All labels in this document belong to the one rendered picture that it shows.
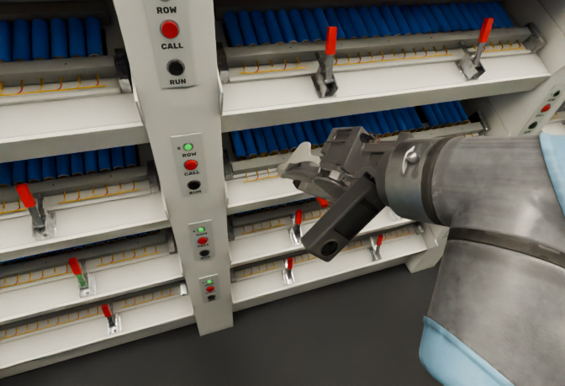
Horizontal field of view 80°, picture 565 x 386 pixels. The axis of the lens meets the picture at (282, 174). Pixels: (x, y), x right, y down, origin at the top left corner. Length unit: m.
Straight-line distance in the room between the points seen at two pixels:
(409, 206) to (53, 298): 0.67
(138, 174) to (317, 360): 0.71
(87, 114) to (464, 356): 0.45
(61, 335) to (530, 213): 0.92
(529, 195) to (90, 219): 0.57
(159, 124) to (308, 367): 0.79
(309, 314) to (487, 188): 0.85
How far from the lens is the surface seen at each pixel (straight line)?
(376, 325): 1.14
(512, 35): 0.77
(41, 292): 0.82
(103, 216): 0.62
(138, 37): 0.40
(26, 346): 1.01
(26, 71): 0.51
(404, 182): 0.35
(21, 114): 0.51
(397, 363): 1.12
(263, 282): 0.95
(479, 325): 0.29
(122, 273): 0.78
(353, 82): 0.55
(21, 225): 0.66
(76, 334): 0.98
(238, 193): 0.61
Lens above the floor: 1.01
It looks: 45 degrees down
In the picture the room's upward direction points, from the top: 7 degrees clockwise
